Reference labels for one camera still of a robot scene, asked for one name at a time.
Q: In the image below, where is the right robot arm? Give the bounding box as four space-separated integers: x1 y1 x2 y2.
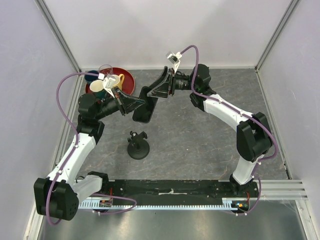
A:
146 64 273 197

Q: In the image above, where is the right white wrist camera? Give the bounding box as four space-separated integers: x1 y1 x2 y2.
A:
166 52 182 73

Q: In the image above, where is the black smartphone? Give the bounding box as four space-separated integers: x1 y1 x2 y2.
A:
132 86 158 124

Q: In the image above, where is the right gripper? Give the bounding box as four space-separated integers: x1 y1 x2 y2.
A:
146 66 198 100

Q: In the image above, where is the clear drinking glass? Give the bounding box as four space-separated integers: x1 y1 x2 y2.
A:
98 64 114 76

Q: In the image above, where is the red round tray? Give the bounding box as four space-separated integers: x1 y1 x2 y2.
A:
84 66 137 97

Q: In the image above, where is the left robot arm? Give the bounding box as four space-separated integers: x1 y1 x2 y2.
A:
33 87 146 221

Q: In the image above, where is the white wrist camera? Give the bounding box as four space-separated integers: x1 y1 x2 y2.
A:
98 73 116 98
166 52 182 73

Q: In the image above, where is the dark green mug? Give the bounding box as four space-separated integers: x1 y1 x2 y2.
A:
89 79 107 100

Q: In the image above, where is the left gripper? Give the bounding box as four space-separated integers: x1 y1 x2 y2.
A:
94 86 145 120

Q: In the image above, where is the blue mug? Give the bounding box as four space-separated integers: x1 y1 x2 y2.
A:
84 70 99 85

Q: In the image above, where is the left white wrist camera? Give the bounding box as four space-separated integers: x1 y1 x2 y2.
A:
98 73 116 98

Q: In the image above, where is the yellow mug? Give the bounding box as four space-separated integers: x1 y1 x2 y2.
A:
112 73 125 90

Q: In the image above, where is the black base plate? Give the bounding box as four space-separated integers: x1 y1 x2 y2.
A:
99 179 258 206

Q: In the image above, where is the slotted cable duct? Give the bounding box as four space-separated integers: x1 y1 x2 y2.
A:
78 197 250 211

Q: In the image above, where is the black phone stand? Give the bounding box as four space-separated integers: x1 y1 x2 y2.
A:
127 131 150 160

